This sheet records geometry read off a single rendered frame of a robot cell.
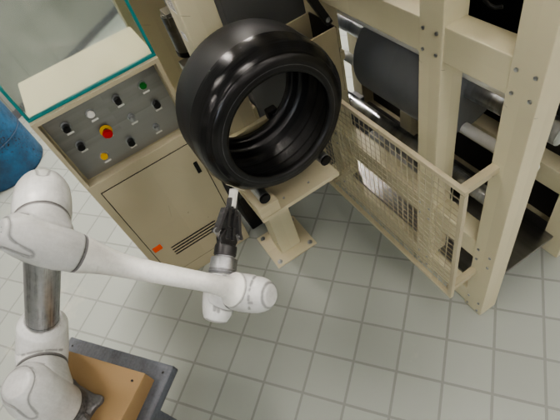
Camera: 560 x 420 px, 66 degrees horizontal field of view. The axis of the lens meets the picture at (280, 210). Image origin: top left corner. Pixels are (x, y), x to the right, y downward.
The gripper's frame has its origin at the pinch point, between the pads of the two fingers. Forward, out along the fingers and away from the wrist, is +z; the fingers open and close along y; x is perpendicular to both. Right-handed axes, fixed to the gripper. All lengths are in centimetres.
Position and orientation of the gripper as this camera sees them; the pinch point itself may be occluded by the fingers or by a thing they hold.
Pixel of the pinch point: (232, 198)
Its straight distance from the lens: 149.3
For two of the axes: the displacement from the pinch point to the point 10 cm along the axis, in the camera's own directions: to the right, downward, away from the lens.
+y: 6.2, 2.6, 7.4
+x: 7.8, -0.8, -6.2
